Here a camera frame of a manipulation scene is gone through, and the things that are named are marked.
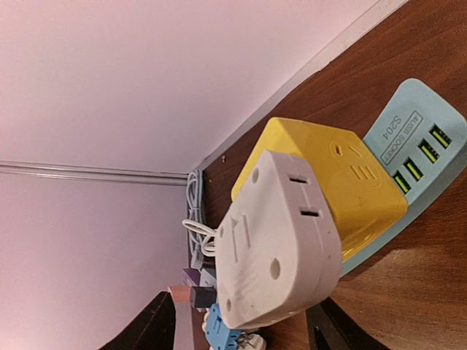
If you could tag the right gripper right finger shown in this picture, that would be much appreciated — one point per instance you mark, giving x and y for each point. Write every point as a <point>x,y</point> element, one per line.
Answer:
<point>329,327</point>

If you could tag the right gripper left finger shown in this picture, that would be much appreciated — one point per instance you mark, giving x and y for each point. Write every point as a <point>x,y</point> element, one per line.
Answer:
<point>152,329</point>

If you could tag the white plug adapter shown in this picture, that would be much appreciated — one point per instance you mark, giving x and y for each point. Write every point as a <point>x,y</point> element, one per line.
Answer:
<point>277,252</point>

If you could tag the yellow cube socket adapter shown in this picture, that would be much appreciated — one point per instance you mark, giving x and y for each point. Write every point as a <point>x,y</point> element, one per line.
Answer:
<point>362,197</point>

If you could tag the teal USB power strip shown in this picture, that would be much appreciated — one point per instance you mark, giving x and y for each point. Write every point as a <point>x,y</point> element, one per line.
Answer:
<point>420,140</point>

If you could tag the light blue plug adapter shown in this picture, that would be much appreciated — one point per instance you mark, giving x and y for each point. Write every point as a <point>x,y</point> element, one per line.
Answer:
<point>218,335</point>

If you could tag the small pink adapter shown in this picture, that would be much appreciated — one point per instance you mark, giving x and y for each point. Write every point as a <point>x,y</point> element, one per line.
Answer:
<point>180,293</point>

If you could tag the grey-blue power strip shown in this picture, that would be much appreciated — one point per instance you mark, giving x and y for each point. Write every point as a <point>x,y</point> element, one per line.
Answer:
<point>208,278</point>

